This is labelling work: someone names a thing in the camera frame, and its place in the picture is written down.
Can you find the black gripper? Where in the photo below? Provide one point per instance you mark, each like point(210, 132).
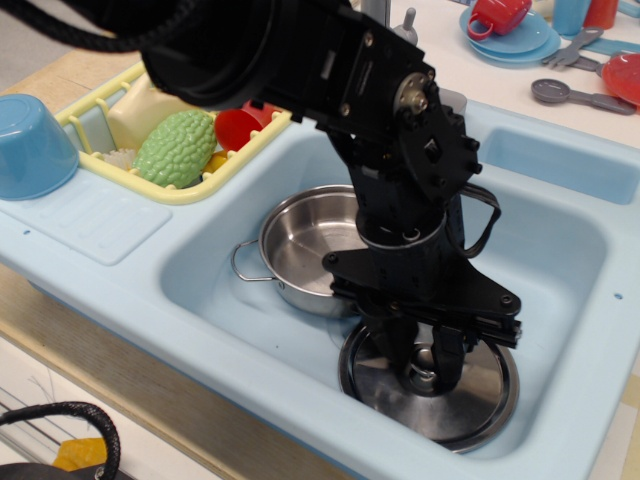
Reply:
point(396, 282)

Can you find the steel pot lid with knob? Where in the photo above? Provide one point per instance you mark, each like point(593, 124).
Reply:
point(461, 418)

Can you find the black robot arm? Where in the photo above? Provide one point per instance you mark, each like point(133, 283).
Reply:
point(409, 157)

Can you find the light blue toy sink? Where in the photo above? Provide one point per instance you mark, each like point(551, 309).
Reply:
point(229, 283)

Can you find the yellow toy piece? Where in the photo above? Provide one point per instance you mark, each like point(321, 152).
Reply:
point(218, 159)

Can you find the grey toy spoon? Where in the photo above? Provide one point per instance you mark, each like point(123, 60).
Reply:
point(555, 92)

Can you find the red plastic cup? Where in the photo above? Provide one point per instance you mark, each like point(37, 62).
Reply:
point(233, 127)

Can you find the green bumpy toy gourd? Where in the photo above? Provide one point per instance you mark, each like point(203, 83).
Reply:
point(177, 150)

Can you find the light blue plates stack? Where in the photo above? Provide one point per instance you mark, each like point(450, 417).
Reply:
point(530, 42)

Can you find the grey toy fork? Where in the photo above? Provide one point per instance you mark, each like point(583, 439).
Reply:
point(570, 56)

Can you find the red plastic plate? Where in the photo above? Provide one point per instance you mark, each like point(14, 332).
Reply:
point(621, 76)

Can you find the red toy mug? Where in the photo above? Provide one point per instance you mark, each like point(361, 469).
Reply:
point(498, 17)

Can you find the light blue toy knife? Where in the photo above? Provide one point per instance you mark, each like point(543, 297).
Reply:
point(608, 47)

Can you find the blue plastic cup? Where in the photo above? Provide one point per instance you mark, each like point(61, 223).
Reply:
point(568, 16)

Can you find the yellow dish rack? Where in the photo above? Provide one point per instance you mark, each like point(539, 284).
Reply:
point(85, 122)

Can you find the yellow tape piece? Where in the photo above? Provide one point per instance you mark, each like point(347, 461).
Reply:
point(78, 454)

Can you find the cream plastic jug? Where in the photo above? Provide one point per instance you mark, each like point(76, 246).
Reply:
point(142, 108)

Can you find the red cup in background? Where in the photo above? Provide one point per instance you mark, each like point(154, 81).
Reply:
point(601, 14)

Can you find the blue plastic bowl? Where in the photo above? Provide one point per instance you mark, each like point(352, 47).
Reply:
point(37, 157)

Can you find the steel pot with handles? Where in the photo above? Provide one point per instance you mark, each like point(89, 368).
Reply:
point(294, 239)

